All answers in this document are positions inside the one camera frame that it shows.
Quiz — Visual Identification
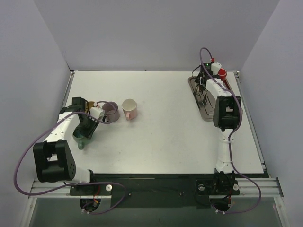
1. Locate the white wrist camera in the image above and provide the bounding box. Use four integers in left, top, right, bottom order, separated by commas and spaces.
211, 62, 222, 74
90, 107, 105, 119

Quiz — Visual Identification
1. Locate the pink ceramic mug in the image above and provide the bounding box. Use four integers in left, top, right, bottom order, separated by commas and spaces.
122, 99, 137, 121

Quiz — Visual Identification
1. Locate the red mug black handle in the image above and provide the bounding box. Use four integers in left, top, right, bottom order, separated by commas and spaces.
217, 68, 227, 81

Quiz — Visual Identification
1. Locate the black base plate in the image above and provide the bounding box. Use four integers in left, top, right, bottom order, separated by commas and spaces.
70, 173, 240, 208

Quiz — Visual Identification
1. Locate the aluminium frame rail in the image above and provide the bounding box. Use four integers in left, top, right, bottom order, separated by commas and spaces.
30, 177, 283, 198

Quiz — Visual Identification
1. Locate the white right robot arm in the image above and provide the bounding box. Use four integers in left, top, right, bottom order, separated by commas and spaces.
199, 62, 242, 174

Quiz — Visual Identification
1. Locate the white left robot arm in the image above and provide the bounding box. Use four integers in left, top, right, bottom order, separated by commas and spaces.
33, 97, 104, 195

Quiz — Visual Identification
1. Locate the tan yellow ceramic mug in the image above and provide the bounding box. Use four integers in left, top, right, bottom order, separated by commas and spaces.
85, 100, 95, 114

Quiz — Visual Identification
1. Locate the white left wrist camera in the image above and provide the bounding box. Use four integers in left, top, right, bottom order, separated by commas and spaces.
90, 107, 105, 119

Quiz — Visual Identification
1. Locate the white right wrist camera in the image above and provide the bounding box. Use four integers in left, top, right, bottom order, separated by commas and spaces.
211, 62, 222, 74

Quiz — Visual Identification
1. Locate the teal speckled ceramic mug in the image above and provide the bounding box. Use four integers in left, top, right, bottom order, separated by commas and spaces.
72, 132, 92, 150

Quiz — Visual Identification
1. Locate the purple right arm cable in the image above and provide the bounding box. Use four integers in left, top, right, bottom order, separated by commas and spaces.
200, 47, 262, 215

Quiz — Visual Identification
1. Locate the purple ceramic mug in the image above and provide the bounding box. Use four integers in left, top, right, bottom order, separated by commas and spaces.
102, 102, 120, 122

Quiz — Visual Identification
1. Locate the silver metal tray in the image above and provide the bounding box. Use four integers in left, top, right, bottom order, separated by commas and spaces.
188, 76, 236, 122

